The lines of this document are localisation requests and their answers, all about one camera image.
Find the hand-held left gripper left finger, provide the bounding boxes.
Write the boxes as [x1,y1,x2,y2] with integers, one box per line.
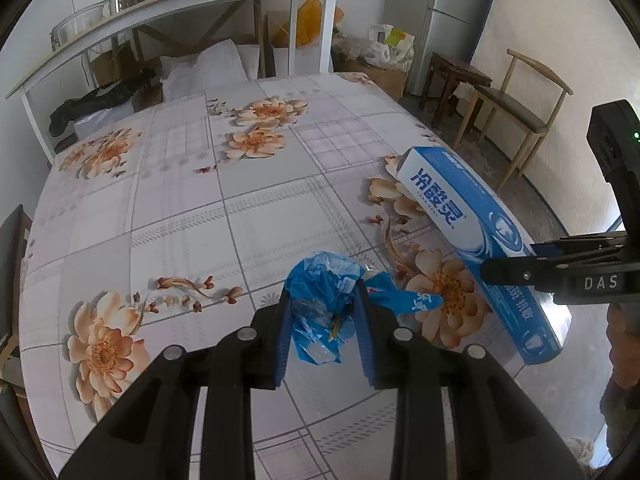
[57,287,296,480]

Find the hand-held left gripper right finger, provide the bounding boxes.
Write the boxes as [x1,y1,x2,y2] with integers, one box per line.
[352,280,586,480]

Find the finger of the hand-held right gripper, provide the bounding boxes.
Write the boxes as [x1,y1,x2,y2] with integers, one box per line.
[479,255,571,291]
[530,232,627,257]

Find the blue wrapper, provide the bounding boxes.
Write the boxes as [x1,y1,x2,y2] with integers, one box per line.
[285,250,446,365]

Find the blue white toothpaste box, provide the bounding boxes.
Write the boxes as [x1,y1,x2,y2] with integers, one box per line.
[397,146,571,366]

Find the person's right forearm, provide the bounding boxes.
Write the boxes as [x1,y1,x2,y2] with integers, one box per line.
[597,385,640,466]

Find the person's right hand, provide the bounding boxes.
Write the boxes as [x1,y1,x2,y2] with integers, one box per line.
[606,304,640,391]

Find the wooden chair with dark seat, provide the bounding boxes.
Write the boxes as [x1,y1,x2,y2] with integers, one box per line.
[454,49,575,192]

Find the white leaning mattress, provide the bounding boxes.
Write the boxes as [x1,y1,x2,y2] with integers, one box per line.
[470,0,636,236]

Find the floral tablecloth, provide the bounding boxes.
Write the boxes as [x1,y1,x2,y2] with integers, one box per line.
[17,72,566,480]

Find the brown wooden stool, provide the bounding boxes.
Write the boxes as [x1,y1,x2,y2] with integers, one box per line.
[420,51,493,128]

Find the silver fridge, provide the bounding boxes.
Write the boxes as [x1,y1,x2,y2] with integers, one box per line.
[407,0,501,96]

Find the cardboard box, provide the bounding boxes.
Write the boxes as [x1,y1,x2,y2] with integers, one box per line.
[90,42,136,86]
[332,57,407,102]

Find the white bag with green print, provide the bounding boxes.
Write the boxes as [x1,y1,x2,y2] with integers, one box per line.
[369,23,416,66]

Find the crumpled clear plastic bag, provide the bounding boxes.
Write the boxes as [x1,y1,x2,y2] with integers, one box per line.
[332,35,373,63]

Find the white plastic-wrapped box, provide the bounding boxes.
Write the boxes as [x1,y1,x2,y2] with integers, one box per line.
[74,105,136,138]

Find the white sack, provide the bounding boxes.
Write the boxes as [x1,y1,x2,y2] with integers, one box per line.
[160,39,261,98]

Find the black bag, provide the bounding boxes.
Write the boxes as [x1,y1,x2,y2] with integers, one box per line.
[48,80,156,136]

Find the yellow plastic bag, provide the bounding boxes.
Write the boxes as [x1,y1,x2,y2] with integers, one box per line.
[295,0,346,47]

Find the glass bowl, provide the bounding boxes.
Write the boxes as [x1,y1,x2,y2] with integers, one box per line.
[50,2,108,51]

